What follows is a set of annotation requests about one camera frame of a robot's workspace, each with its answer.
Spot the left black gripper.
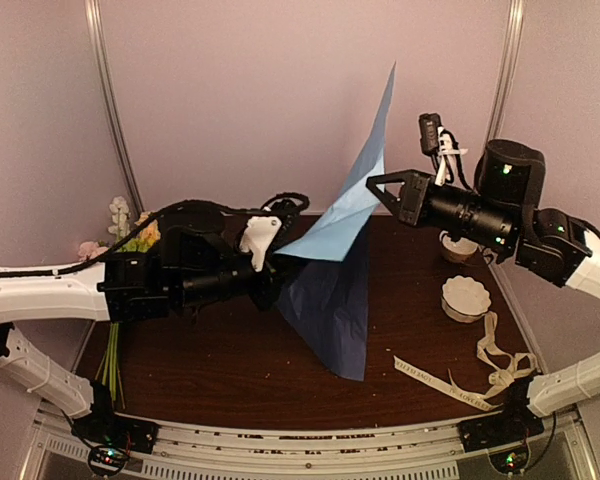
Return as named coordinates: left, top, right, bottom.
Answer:
left=175, top=232, right=307, bottom=312

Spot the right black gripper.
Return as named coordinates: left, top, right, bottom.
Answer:
left=366, top=168, right=516, bottom=253

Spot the blue wrapping paper sheet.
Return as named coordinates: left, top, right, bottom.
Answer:
left=276, top=71, right=395, bottom=381

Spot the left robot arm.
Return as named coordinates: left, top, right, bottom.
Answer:
left=0, top=200, right=284, bottom=444

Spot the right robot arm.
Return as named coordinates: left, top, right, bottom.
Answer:
left=366, top=139, right=600, bottom=333

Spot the plain white bowl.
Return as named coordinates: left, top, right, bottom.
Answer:
left=439, top=230, right=478, bottom=264

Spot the cream printed ribbon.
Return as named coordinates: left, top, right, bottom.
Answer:
left=392, top=310, right=539, bottom=412

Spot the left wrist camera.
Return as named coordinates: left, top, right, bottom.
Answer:
left=238, top=216, right=282, bottom=272

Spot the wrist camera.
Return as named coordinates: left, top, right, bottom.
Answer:
left=238, top=216, right=282, bottom=272
left=418, top=113, right=442, bottom=156

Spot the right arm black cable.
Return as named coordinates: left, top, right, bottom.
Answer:
left=432, top=127, right=474, bottom=191

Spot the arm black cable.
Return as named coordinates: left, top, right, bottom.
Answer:
left=432, top=127, right=474, bottom=191
left=0, top=188, right=311, bottom=281

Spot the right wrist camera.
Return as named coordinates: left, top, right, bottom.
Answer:
left=418, top=113, right=442, bottom=156

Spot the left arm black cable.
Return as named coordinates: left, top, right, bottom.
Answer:
left=0, top=188, right=311, bottom=281

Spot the right aluminium frame post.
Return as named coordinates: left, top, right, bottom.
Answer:
left=485, top=0, right=525, bottom=142

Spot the aluminium frame post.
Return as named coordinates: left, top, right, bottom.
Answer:
left=485, top=0, right=525, bottom=142
left=84, top=0, right=144, bottom=213

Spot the left aluminium frame post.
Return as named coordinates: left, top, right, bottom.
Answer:
left=84, top=0, right=144, bottom=213

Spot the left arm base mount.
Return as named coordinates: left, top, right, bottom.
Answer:
left=71, top=415, right=159, bottom=454

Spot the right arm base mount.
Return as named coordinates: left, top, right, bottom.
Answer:
left=457, top=413, right=544, bottom=453

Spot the front aluminium rail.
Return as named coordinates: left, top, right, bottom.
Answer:
left=16, top=401, right=600, bottom=479

